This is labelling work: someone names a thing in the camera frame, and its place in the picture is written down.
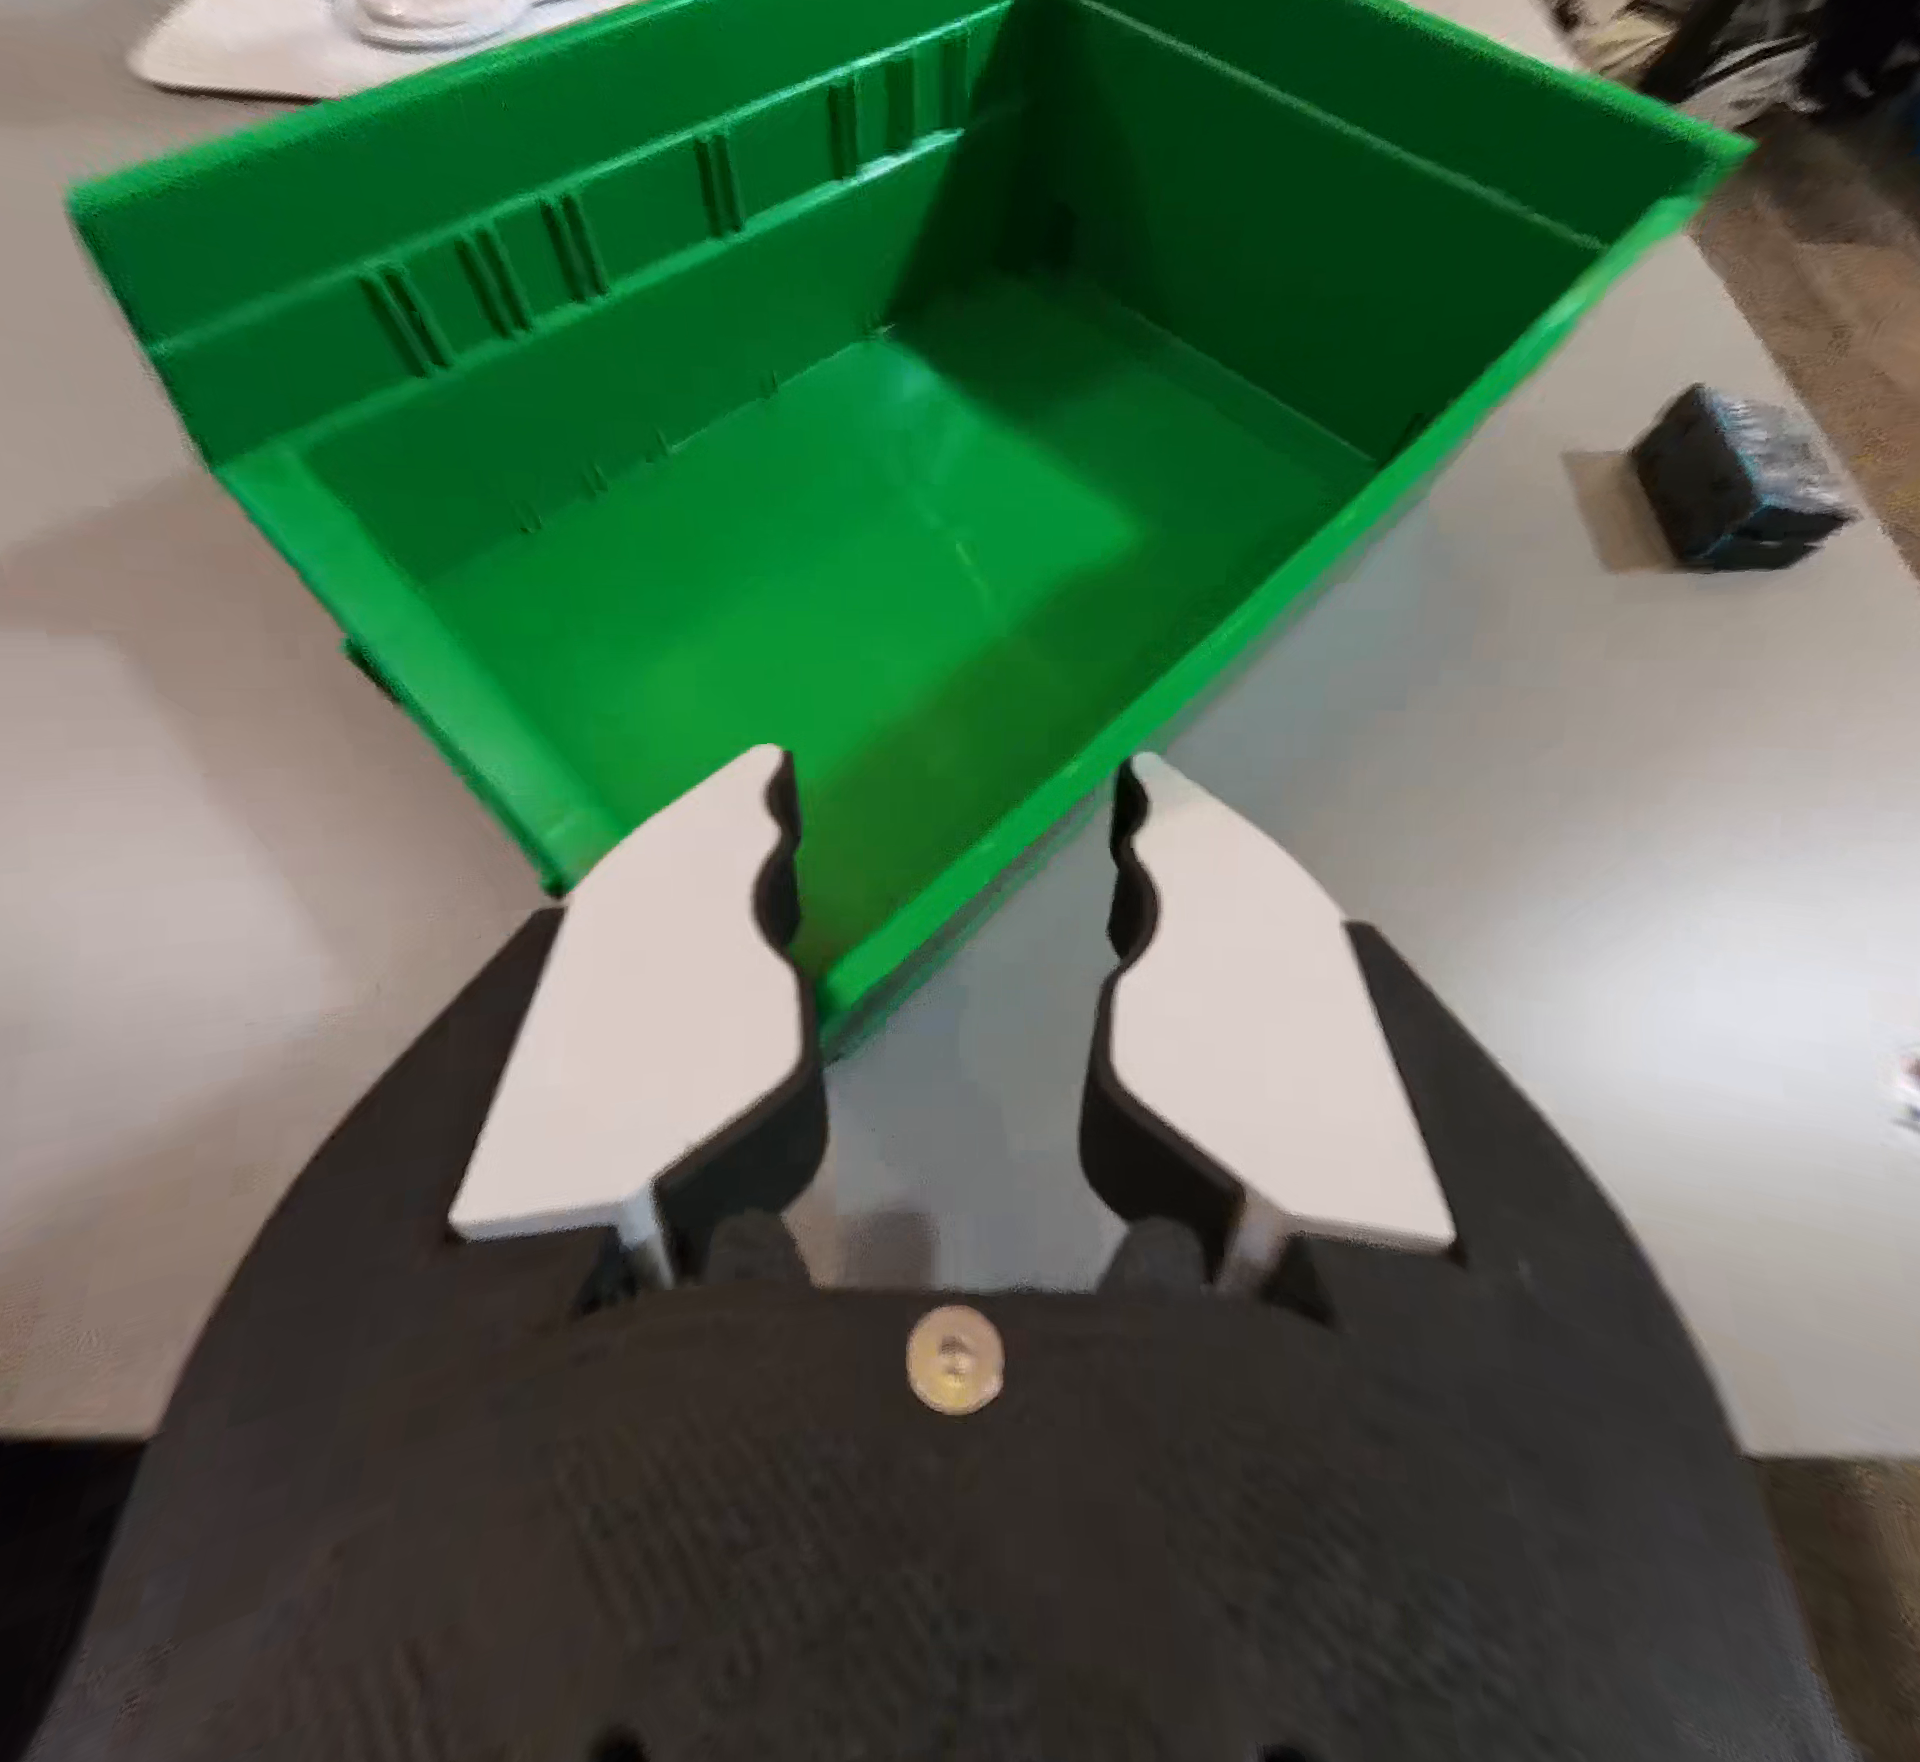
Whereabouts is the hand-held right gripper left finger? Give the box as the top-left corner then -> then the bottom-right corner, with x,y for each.
445,745 -> 830,1288

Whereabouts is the green plastic bin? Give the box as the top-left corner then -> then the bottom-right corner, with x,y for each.
65,0 -> 1758,1062

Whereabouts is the black camera battery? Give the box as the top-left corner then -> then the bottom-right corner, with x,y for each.
1631,384 -> 1853,575

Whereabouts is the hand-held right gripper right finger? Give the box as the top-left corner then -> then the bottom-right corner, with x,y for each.
1080,752 -> 1458,1294

